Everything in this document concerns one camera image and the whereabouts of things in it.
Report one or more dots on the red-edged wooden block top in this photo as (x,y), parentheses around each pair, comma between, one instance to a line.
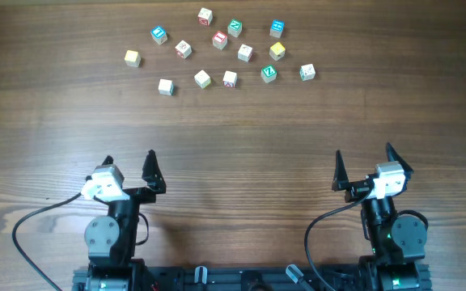
(205,16)

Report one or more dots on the white block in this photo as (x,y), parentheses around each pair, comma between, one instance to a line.
(307,72)

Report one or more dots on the plain wooden block blue side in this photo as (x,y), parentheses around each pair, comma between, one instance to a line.
(166,87)

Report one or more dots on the yellow block left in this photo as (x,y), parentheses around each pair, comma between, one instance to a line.
(132,58)

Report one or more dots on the yellow block right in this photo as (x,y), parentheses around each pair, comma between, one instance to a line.
(277,51)

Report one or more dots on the red I block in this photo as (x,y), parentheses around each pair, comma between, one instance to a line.
(219,40)

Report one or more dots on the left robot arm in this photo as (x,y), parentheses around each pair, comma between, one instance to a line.
(111,239)

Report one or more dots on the wooden block red triangle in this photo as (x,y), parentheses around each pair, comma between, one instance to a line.
(229,79)

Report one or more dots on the wooden block yellow side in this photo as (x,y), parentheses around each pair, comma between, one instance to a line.
(202,79)

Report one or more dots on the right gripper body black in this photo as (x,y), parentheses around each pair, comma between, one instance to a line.
(357,191)

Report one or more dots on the green z block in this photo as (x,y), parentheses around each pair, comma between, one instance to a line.
(268,73)
(235,27)

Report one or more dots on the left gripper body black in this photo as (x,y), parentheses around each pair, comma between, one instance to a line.
(141,196)

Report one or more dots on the wooden block red drawing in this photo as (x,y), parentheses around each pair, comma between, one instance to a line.
(183,49)

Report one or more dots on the blue block left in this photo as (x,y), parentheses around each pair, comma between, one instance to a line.
(159,35)

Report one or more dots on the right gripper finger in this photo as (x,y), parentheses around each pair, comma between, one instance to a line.
(340,178)
(393,156)

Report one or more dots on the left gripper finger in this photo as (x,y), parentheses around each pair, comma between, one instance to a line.
(108,161)
(151,172)

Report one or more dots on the wooden block airplane drawing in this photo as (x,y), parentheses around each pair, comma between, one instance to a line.
(245,53)

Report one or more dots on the blue block right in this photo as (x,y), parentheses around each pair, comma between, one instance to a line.
(277,28)

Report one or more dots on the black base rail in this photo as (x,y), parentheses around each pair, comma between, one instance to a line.
(337,276)

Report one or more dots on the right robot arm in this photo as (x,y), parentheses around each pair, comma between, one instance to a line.
(397,238)

